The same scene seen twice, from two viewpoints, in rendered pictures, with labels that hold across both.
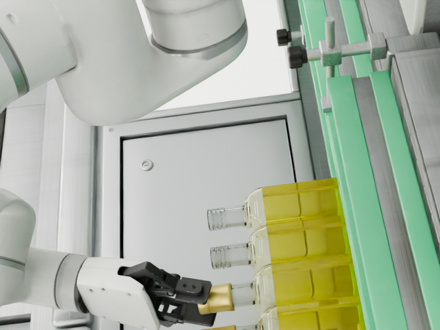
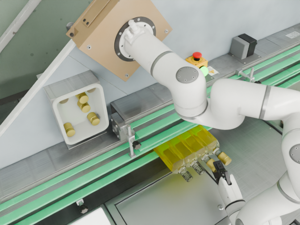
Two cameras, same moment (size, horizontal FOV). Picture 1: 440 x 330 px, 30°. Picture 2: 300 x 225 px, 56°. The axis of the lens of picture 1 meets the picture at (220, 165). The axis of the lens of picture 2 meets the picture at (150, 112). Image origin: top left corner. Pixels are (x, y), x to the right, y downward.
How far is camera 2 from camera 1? 1.13 m
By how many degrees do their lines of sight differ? 72
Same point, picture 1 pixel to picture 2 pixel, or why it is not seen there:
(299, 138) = (123, 194)
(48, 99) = not seen: outside the picture
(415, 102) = (142, 110)
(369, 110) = (146, 124)
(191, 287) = (218, 164)
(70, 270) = (239, 204)
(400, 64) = (128, 118)
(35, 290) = not seen: hidden behind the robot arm
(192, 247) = (185, 209)
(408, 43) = (118, 118)
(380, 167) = (166, 115)
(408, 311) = not seen: hidden behind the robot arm
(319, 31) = (97, 172)
